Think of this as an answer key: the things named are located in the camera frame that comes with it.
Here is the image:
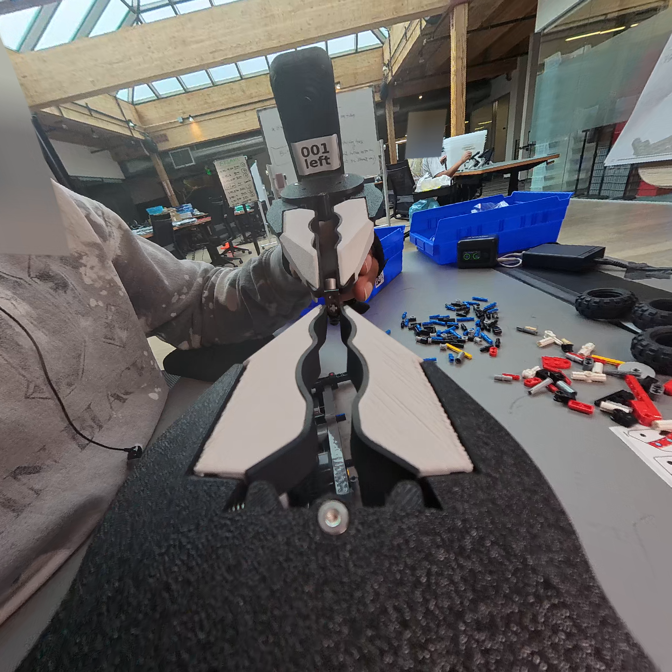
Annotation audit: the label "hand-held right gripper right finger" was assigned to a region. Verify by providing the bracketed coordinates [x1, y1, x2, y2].
[340, 306, 475, 509]

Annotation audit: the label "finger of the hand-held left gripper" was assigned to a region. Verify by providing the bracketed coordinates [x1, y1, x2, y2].
[278, 209, 322, 291]
[336, 197, 375, 288]

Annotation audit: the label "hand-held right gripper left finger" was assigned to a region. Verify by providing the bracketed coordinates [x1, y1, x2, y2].
[193, 304, 329, 509]

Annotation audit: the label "grey black toy chassis model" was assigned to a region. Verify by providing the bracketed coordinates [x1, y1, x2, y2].
[312, 370, 360, 497]

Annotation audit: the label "pile of blue black pins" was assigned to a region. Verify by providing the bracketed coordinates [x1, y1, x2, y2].
[386, 296, 503, 364]

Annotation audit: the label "person's left forearm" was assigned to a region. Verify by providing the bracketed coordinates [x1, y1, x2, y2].
[113, 202, 295, 350]

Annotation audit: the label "dark background desk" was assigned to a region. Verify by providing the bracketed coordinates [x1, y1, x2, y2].
[134, 215, 213, 247]
[451, 154, 560, 197]

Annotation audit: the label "person's left hand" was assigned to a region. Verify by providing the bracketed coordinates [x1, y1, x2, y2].
[344, 231, 387, 304]

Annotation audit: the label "blue bin with square label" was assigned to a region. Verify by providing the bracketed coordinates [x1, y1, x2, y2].
[299, 226, 406, 318]

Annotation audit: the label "large whiteboard on stand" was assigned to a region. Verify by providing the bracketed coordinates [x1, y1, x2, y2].
[257, 86, 381, 184]

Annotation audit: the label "black office chair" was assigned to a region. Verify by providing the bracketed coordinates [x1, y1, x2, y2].
[207, 202, 253, 266]
[151, 215, 184, 260]
[386, 160, 421, 218]

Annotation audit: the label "small schedule whiteboard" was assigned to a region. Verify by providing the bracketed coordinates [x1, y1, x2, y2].
[212, 155, 259, 208]

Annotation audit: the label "plain blue bin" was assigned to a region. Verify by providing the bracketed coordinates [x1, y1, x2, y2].
[409, 190, 573, 266]

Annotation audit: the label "black power bank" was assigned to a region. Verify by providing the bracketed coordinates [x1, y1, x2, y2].
[457, 235, 499, 270]

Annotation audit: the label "white plastic storage boxes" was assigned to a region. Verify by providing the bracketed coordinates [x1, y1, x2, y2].
[442, 131, 488, 158]

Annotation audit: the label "pile of red white pieces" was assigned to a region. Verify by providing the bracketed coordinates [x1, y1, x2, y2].
[493, 325, 672, 432]

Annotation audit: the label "black power adapter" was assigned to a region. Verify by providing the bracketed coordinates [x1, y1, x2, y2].
[522, 243, 607, 272]

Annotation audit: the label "white sticker sheet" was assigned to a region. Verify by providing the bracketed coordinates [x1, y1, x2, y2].
[609, 424, 672, 489]

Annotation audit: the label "shelf of small storage bins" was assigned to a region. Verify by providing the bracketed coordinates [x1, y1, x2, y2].
[569, 121, 644, 196]

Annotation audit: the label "building instruction booklet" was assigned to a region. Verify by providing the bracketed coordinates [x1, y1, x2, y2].
[604, 37, 672, 168]

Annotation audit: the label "black earphone with cable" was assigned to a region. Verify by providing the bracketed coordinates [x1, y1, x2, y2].
[0, 307, 144, 462]

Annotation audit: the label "wooden ceiling post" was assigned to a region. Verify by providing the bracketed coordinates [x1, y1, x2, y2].
[449, 0, 469, 137]

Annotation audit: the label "black adapter cable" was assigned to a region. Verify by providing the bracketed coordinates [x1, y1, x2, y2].
[604, 257, 672, 279]

